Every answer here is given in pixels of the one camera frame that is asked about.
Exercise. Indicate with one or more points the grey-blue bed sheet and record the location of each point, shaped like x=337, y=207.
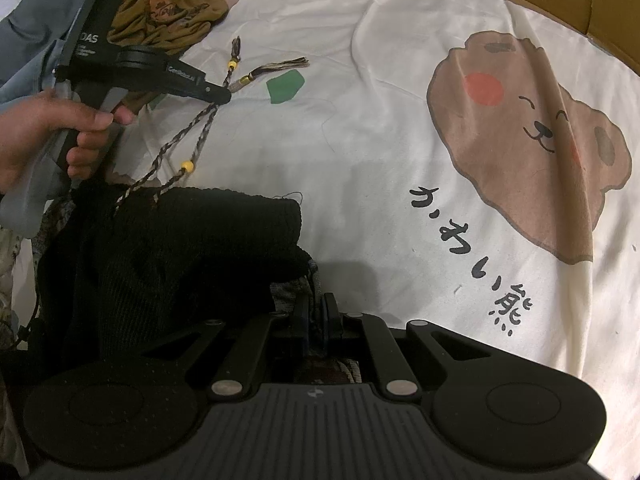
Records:
x=35, y=35

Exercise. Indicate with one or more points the olive printed t-shirt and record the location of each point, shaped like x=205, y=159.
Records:
x=165, y=20

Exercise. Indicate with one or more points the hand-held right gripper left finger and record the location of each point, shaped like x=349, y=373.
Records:
x=302, y=322

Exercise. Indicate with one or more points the black pants with bear-print lining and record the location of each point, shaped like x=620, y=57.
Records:
x=175, y=260

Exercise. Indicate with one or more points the person's left hand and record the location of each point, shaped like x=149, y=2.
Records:
x=45, y=130

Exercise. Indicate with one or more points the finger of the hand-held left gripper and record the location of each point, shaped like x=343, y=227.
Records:
x=200, y=87

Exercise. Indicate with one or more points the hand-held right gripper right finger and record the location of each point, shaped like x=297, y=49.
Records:
x=330, y=322

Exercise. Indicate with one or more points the white bear-print blanket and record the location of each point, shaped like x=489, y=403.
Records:
x=375, y=135

